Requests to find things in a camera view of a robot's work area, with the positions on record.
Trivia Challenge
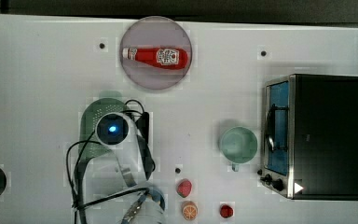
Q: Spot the green plastic strainer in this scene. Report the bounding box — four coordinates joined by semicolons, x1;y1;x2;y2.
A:
78;91;128;161

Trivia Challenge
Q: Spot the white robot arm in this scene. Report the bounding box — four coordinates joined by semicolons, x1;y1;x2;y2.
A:
75;112;166;224

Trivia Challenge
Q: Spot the red ketchup bottle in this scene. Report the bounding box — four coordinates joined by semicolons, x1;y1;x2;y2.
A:
122;47;189;70

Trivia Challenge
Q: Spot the green mug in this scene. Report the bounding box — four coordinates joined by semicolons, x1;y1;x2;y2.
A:
219;126;257;172

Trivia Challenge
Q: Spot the red toy strawberry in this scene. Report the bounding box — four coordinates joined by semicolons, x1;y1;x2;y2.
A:
176;179;192;198

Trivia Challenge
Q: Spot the grey round plate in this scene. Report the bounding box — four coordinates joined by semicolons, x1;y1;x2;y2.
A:
119;16;192;91

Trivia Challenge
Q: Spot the blue bowl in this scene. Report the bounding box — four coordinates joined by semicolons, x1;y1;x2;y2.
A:
146;187;166;212

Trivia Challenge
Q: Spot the toy orange slice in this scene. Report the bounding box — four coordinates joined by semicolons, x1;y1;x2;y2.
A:
182;201;198;220

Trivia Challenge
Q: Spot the small red toy fruit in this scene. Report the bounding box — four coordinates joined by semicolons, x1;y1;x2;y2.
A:
219;204;234;218

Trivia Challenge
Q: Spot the black toaster oven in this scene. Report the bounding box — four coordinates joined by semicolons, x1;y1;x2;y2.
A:
257;74;358;201

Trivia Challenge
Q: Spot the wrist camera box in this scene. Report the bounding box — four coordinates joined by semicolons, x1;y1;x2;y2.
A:
135;112;150;143

